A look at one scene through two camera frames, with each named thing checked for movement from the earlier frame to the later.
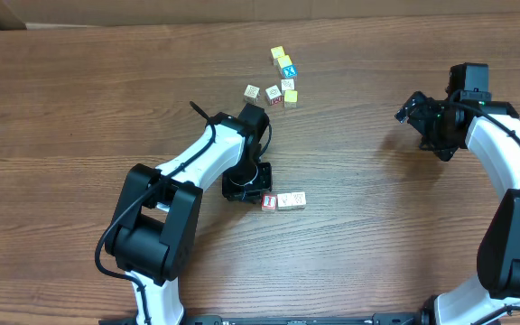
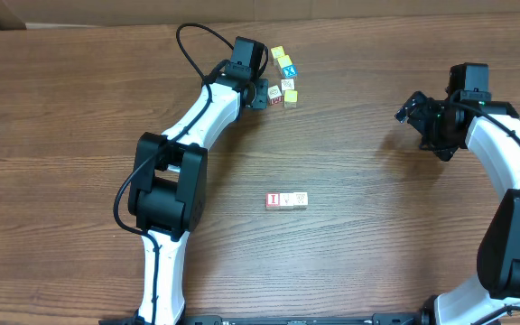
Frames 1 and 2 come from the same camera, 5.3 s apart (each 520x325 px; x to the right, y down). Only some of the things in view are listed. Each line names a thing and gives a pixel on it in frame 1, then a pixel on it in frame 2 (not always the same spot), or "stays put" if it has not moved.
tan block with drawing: (298, 199) stays put
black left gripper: (249, 193) to (259, 98)
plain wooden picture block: (287, 84) stays put
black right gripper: (445, 147) stays put
